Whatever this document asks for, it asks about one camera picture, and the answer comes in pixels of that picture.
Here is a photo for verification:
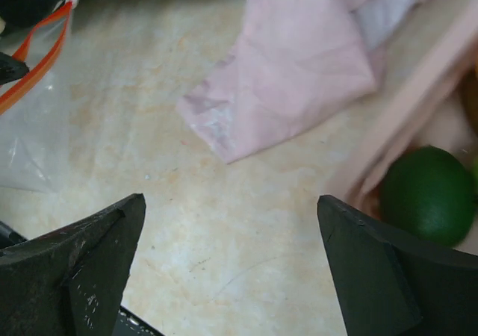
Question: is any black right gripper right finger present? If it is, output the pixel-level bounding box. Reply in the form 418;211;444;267
317;195;477;335

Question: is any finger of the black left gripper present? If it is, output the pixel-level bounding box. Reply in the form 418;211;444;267
0;52;29;86

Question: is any pink cloth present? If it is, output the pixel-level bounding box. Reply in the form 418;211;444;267
177;0;427;163

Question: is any clear zip bag orange zipper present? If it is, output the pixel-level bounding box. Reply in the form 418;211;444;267
1;0;79;193

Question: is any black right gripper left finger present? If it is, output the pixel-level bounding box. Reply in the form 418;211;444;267
1;193;146;335

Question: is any pink plastic bin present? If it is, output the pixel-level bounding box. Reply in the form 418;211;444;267
327;0;477;206

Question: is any green apple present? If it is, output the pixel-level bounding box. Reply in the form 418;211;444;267
378;146;477;247

